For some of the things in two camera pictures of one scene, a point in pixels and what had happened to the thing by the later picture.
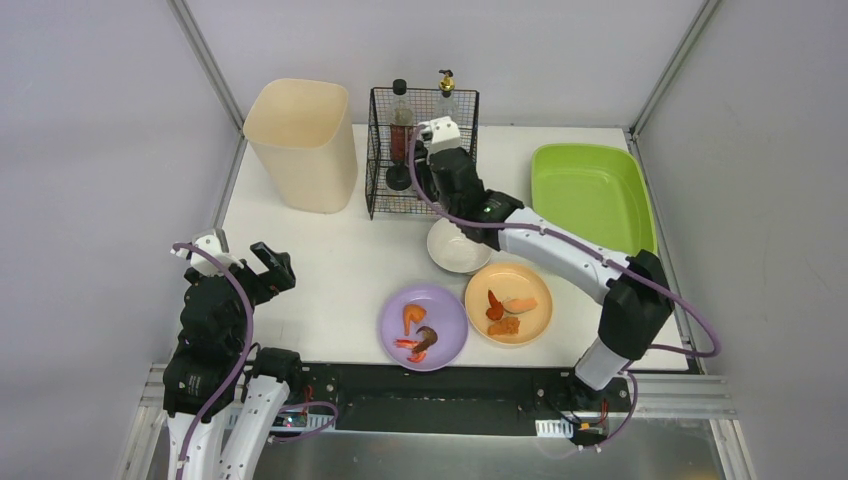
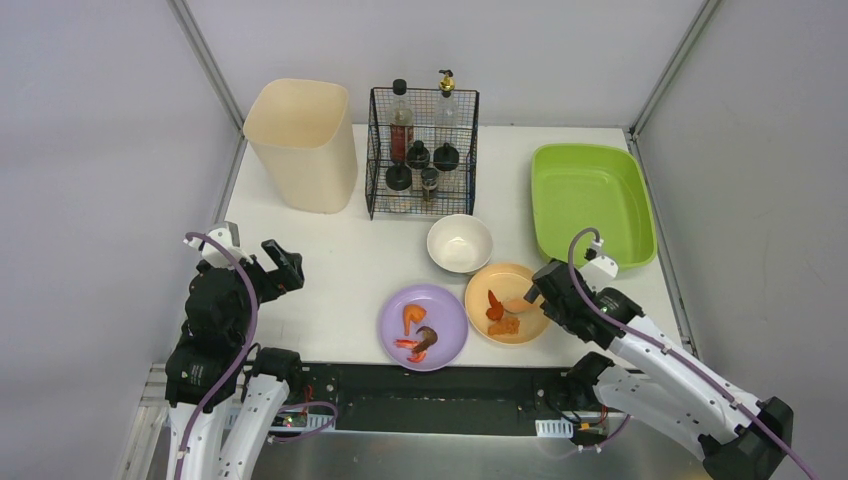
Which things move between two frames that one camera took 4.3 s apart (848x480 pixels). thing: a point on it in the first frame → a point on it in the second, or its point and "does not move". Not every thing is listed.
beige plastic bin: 301,132 does not move
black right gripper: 431,162 → 548,288
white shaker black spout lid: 398,176 does not move
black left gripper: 263,278 does not move
